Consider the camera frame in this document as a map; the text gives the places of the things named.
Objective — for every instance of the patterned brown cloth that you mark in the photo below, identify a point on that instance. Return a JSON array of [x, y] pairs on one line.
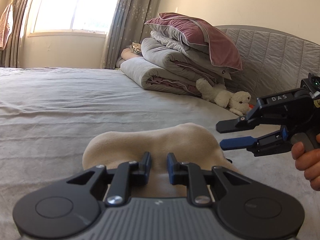
[[136, 48]]

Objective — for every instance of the white plush toy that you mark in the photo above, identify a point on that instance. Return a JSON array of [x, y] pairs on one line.
[[237, 103]]

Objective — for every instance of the left grey curtain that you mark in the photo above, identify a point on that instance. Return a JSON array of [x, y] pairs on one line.
[[12, 53]]

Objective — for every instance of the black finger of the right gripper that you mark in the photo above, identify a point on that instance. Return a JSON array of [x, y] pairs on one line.
[[237, 125]]

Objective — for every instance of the grey curtain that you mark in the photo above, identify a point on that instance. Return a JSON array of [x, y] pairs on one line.
[[127, 26], [12, 53]]

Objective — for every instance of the grey bed sheet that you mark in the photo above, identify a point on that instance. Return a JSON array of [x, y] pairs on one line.
[[49, 116]]

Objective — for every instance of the beige fleece garment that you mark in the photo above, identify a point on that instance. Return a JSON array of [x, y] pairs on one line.
[[189, 142]]

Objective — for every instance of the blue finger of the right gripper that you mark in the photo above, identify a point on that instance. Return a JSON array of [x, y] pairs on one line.
[[237, 142]]

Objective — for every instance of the right grey curtain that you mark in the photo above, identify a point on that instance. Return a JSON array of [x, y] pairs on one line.
[[127, 26]]

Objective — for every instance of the pink velvet pillow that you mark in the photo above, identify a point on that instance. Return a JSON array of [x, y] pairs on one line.
[[200, 35]]

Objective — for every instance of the folded pink beige blanket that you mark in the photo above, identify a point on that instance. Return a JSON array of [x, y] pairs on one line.
[[125, 55]]

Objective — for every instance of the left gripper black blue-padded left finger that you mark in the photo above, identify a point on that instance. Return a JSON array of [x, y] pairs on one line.
[[127, 176]]

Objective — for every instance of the grey quilted headboard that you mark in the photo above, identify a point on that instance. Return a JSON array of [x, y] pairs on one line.
[[273, 61]]

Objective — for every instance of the lower rolled grey quilt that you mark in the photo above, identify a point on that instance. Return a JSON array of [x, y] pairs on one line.
[[152, 77]]

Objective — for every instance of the pink hanging garment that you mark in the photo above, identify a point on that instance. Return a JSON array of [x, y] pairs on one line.
[[6, 24]]

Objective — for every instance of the person's right hand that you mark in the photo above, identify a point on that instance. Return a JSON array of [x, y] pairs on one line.
[[308, 162]]

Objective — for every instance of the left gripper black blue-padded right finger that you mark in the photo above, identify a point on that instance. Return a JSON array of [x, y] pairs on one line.
[[191, 176]]

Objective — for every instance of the upper folded grey quilt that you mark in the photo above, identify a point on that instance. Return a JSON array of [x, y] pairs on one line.
[[181, 60]]

